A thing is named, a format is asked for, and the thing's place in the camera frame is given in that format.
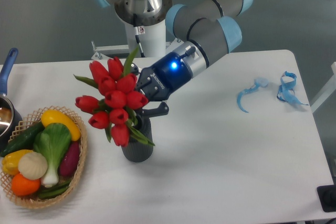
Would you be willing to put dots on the blue curved tape strip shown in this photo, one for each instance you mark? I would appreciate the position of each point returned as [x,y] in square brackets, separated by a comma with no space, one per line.
[259,82]

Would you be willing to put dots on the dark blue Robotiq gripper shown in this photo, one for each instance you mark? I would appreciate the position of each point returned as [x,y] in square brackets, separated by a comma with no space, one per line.
[158,81]

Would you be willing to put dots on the green bean pods toy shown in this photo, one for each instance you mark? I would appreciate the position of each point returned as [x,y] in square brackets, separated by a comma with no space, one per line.
[54,191]

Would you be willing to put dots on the yellow bell pepper toy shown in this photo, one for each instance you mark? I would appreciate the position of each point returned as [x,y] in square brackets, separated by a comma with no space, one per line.
[11,160]

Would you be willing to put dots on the dark green cucumber toy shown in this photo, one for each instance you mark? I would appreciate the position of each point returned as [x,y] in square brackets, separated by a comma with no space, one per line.
[24,140]

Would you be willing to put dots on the red tulip bouquet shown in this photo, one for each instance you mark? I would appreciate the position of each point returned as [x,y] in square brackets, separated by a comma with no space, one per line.
[115,112]

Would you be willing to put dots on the black device at edge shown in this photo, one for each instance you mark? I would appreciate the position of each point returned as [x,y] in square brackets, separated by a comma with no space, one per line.
[326,195]

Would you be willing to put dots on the cream garlic bun toy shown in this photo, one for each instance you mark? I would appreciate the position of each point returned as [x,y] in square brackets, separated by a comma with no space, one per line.
[32,165]

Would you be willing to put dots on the purple sweet potato toy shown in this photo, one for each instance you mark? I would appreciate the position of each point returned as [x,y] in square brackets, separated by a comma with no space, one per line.
[70,161]

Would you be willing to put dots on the green bok choy toy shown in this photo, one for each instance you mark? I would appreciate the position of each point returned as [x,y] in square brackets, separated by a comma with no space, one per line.
[52,143]

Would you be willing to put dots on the white metal base frame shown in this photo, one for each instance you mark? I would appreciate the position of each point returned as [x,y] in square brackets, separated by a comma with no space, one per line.
[104,52]

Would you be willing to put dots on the white frame at right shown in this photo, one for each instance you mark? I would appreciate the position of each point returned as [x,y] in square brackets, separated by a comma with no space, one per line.
[324,92]

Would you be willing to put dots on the orange fruit toy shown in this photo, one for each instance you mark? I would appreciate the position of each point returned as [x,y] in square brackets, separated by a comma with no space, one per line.
[21,186]

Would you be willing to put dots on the dark grey ribbed vase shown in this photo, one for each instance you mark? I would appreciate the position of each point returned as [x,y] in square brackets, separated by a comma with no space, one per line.
[139,151]

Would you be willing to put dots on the blue crumpled tape strip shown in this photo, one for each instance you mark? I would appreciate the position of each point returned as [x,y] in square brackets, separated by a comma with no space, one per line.
[286,91]

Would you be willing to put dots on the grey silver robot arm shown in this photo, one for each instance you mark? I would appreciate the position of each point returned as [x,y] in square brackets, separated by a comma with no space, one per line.
[186,40]

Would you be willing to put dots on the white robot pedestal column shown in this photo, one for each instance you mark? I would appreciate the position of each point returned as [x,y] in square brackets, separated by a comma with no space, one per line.
[152,38]

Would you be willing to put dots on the blue handled steel pot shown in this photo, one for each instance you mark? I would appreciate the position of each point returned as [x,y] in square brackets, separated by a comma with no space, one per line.
[10,117]

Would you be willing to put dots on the woven wicker basket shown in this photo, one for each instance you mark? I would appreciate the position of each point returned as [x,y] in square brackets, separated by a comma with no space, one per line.
[32,201]

